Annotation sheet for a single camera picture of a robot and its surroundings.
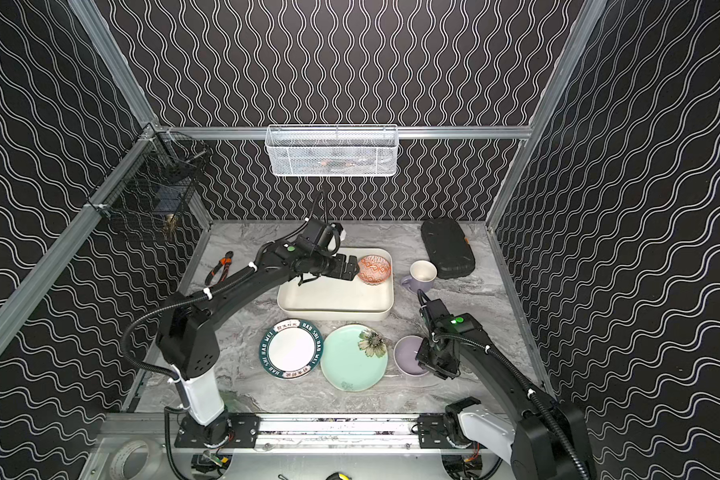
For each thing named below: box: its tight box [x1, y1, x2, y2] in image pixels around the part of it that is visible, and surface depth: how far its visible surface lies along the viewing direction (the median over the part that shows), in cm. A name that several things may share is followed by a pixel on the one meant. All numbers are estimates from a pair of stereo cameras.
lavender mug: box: [401, 260, 437, 293], surface depth 100 cm
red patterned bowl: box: [358, 254, 391, 285], surface depth 105 cm
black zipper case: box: [421, 218, 476, 279], surface depth 110 cm
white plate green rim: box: [259, 318, 324, 381], surface depth 87 cm
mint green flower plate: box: [320, 324, 389, 392], surface depth 87 cm
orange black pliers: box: [205, 251, 234, 289], surface depth 108 cm
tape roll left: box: [110, 440, 150, 480], surface depth 71 cm
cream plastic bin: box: [277, 247, 395, 321], surface depth 100 cm
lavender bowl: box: [393, 335, 429, 377], surface depth 85 cm
